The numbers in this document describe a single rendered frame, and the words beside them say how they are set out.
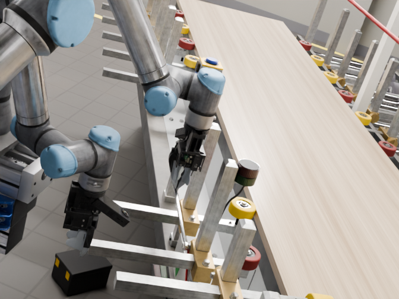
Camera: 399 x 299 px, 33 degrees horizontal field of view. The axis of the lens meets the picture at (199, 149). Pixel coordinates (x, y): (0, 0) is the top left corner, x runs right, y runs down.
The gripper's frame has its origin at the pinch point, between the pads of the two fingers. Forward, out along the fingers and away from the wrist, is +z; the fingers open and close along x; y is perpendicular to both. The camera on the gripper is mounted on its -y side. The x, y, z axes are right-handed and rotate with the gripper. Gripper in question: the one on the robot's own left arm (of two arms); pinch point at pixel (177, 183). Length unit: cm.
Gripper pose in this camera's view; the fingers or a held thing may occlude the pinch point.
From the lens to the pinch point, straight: 192.1
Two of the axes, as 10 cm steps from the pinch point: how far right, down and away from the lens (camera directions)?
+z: -2.8, 8.6, 4.2
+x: 9.5, 1.9, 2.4
